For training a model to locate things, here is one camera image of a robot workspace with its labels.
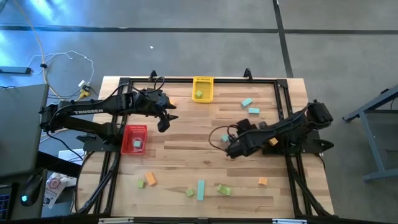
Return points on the black desk crossbar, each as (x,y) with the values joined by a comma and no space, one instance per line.
(59,163)

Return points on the long teal block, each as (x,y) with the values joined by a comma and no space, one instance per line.
(201,190)

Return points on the white paper sheet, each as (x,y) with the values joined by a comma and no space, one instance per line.
(70,154)

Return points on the teal rectangular block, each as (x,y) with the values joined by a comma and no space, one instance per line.
(254,110)
(247,102)

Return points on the grey laptop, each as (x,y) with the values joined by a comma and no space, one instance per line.
(21,130)

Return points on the green arch block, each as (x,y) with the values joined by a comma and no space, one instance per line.
(224,189)

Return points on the orange rectangular block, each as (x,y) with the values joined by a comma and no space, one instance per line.
(172,101)
(150,179)

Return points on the black computer mouse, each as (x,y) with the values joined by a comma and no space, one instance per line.
(31,189)

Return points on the backlit keyboard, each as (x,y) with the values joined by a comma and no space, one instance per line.
(3,205)

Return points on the green cube block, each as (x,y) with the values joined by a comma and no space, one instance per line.
(189,193)
(140,183)
(199,94)

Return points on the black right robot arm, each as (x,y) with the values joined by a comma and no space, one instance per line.
(286,129)

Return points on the white frame bracket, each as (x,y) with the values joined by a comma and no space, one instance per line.
(115,220)
(289,221)

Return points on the orange cube block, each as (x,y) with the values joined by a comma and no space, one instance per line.
(263,181)
(273,141)

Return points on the grey power strip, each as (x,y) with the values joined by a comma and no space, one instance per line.
(15,70)

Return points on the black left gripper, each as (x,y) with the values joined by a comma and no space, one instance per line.
(152,102)

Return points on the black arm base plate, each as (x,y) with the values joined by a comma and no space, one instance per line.
(93,147)
(311,146)

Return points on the white snack bag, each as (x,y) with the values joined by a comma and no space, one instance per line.
(53,186)

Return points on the red plastic basket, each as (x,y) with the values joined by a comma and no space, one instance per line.
(129,133)

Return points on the black metal table frame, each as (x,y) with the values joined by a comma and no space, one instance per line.
(264,81)

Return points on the teal cube block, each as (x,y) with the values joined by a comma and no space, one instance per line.
(137,143)
(224,138)

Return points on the white plug adapter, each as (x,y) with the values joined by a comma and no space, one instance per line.
(81,83)

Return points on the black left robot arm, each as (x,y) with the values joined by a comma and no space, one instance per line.
(93,110)

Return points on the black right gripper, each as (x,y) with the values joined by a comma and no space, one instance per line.
(241,146)

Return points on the yellow plastic basket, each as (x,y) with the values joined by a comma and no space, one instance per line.
(206,84)

